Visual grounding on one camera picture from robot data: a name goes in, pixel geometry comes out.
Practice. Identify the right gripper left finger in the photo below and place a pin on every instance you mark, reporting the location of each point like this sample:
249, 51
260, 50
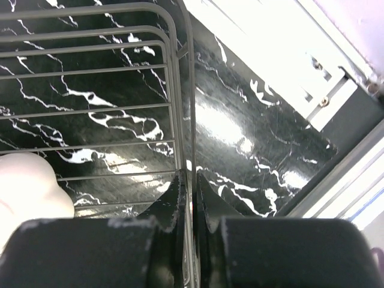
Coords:
143, 251

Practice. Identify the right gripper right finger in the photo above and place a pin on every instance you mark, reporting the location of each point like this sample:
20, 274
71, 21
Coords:
244, 251

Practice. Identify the black wire dish rack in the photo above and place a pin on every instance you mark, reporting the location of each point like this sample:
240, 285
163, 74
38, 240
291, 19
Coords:
95, 88

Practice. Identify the aluminium frame rail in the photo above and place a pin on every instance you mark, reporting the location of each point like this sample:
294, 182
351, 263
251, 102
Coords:
278, 105

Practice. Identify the white flower-shaped bowl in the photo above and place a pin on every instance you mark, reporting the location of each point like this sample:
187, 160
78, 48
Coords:
29, 190

